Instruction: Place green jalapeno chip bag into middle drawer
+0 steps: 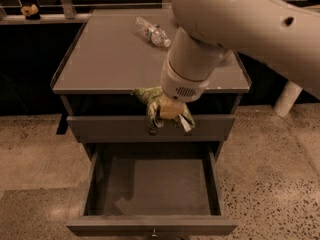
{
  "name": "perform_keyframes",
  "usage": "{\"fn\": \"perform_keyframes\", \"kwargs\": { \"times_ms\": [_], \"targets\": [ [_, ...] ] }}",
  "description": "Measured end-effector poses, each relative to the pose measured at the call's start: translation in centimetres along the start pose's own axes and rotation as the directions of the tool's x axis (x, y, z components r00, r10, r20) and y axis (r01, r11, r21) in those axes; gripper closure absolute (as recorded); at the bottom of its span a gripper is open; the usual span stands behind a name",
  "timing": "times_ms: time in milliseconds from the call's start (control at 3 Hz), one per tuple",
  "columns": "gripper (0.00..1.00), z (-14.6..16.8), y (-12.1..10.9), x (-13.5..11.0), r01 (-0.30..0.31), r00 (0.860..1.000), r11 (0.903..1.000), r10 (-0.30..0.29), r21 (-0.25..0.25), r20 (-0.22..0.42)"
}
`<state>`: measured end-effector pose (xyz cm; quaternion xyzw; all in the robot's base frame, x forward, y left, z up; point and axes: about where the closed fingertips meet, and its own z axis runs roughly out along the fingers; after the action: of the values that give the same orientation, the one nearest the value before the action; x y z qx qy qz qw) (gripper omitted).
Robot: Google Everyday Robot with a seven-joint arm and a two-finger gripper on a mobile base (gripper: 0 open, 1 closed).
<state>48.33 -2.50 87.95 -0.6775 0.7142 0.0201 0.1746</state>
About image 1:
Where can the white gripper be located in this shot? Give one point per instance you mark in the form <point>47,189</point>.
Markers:
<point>178,84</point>

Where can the green jalapeno chip bag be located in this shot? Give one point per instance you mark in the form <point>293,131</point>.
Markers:
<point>150,97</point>

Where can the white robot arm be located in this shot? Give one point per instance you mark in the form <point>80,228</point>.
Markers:
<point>283,36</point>

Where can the round brass drawer knob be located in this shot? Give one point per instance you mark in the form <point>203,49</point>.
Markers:
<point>153,131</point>

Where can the open grey middle drawer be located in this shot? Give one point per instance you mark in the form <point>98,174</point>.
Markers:
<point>134,188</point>

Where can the grey drawer cabinet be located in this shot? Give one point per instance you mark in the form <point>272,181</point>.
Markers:
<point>108,61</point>

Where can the closed grey top drawer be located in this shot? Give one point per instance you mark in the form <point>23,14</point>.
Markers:
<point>112,129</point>

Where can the lower drawer knob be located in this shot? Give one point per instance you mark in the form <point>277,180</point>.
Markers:
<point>154,234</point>

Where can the clear plastic water bottle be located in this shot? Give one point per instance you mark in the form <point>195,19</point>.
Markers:
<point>151,32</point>

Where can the metal window railing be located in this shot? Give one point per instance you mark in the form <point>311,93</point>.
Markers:
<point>66,4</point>

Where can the small yellow black object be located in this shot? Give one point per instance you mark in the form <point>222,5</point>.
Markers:
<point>31,12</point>

